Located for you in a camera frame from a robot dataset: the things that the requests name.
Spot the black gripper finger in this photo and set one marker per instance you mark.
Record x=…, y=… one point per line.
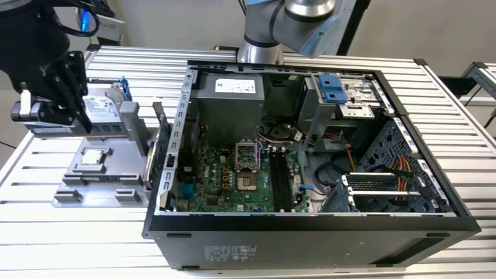
x=78, y=81
x=54, y=110

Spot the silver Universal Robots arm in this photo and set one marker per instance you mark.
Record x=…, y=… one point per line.
x=258, y=29

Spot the black RAM slot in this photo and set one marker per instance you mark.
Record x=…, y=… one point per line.
x=286, y=174
x=277, y=174

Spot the hard disk in blue carrier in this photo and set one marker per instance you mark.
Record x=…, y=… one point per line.
x=103, y=107

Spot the silver CPU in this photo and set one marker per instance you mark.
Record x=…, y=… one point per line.
x=93, y=157

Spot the grey parts rack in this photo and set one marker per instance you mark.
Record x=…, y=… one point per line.
x=117, y=168

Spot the green graphics card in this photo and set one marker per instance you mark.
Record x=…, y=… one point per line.
x=165, y=133

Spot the black case fan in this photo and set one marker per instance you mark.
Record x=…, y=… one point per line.
x=191, y=139

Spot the yellow black plug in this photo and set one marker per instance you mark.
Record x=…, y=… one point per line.
x=219, y=48

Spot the grey power supply unit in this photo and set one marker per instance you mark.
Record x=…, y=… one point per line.
x=229, y=116

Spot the green motherboard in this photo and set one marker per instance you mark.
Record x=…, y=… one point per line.
x=217, y=186

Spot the CPU socket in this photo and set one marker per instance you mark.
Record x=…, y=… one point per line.
x=249, y=181

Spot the round grey plastic disc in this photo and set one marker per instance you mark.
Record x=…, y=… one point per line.
x=285, y=129

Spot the blue drive bay latch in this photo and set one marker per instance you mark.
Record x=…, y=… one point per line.
x=331, y=87

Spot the blue data connector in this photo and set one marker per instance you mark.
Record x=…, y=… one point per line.
x=305, y=186

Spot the disk bay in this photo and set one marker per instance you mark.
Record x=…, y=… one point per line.
x=338, y=199

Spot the black PC case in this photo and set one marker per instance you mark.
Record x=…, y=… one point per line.
x=310, y=247

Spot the aluminium side table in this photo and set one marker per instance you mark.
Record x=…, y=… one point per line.
x=481, y=72

